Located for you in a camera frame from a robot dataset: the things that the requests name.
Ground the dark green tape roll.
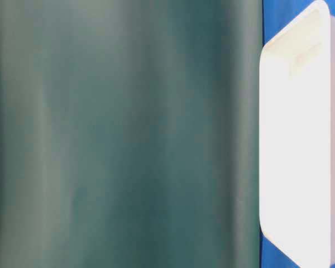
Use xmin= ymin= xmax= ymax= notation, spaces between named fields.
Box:
xmin=0 ymin=1 xmax=262 ymax=267

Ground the white plastic case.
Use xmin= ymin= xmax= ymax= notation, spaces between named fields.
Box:
xmin=259 ymin=1 xmax=335 ymax=267

